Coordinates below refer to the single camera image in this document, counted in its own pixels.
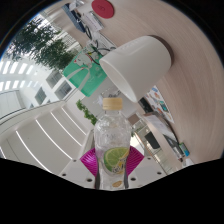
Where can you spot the teal small tube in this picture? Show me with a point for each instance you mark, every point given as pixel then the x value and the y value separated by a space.
pixel 184 149

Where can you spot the ceiling light strips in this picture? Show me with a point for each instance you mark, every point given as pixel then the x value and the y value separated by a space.
pixel 50 133

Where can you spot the white flat packet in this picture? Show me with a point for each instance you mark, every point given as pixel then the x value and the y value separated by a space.
pixel 93 20

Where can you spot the black notebook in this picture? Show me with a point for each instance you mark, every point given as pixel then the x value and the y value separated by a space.
pixel 166 138

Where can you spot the green tote bag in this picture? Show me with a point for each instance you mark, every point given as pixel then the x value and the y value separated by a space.
pixel 85 75

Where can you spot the colourful sticker sheet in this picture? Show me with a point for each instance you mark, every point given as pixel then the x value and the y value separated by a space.
pixel 161 103

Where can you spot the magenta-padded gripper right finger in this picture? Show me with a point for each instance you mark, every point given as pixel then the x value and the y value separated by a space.
pixel 136 160

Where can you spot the clear lime-label drink bottle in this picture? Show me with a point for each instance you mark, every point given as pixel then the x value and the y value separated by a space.
pixel 111 140

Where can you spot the row of green potted plants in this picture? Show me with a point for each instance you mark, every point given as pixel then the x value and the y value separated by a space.
pixel 43 46

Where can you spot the white mug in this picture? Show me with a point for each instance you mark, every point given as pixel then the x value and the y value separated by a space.
pixel 140 63

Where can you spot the flat round red coaster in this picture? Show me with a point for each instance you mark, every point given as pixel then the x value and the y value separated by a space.
pixel 102 8

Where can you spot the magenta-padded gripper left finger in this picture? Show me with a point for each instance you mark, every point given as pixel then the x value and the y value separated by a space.
pixel 89 163

